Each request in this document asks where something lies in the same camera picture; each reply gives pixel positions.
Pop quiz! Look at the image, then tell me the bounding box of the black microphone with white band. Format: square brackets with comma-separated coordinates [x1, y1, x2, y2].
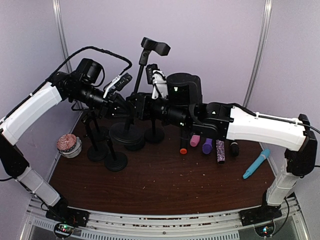
[230, 141, 240, 157]

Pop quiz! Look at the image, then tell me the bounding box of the pink microphone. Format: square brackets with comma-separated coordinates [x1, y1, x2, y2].
[189, 134, 201, 147]

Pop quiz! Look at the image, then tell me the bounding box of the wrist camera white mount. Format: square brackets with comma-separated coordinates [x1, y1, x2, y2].
[103, 72, 133, 99]
[145, 63, 168, 100]

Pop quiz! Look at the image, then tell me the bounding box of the black stand of pink microphone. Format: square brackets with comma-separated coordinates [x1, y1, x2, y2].
[85, 120, 109, 142]

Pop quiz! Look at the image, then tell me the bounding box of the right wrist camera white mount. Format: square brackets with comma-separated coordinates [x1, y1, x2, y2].
[145, 63, 168, 100]

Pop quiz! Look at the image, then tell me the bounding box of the black stand of orange-ring microphone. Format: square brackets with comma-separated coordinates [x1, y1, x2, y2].
[109, 37, 171, 146]

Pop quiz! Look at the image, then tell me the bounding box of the left aluminium corner post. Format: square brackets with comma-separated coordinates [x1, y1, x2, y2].
[52, 0, 69, 60]

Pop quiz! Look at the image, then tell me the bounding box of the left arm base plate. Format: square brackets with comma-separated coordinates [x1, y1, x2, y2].
[45, 207, 90, 227]

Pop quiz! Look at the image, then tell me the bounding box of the black stand of purple microphone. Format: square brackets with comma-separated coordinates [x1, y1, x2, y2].
[124, 139, 146, 151]

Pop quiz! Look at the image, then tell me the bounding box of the blue microphone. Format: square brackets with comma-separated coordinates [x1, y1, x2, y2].
[242, 148, 271, 179]

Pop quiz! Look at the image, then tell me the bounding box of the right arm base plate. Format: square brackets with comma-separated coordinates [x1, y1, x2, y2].
[239, 206, 282, 226]

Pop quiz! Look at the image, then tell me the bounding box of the purple microphone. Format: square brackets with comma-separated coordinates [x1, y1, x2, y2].
[202, 138, 213, 155]

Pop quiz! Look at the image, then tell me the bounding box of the black microphone orange ring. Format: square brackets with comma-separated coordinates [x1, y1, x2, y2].
[179, 132, 189, 155]

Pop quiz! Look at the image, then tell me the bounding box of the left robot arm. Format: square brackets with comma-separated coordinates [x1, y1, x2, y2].
[0, 46, 132, 222]

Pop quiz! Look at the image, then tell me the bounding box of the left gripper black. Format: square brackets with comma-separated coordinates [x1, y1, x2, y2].
[70, 82, 134, 119]

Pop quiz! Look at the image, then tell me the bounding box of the rhinestone silver microphone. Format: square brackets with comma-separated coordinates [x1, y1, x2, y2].
[215, 140, 226, 165]

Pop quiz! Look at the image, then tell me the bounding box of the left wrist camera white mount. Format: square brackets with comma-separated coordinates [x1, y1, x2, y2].
[103, 72, 133, 99]

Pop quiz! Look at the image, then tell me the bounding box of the front aluminium rail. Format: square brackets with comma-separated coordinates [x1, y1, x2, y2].
[21, 197, 311, 240]

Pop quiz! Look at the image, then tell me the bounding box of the right aluminium corner post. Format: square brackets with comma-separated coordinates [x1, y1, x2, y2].
[243, 0, 273, 107]

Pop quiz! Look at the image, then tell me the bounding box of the black stand of blue microphone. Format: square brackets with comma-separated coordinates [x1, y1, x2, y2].
[81, 111, 109, 162]

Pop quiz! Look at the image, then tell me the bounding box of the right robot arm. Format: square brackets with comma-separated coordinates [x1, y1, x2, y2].
[127, 72, 318, 221]

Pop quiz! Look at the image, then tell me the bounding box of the black stand of rhinestone microphone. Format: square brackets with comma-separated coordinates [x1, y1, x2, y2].
[144, 119, 165, 144]

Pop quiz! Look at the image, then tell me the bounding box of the aluminium corner post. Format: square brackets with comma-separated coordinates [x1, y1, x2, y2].
[52, 0, 69, 60]
[243, 0, 273, 107]

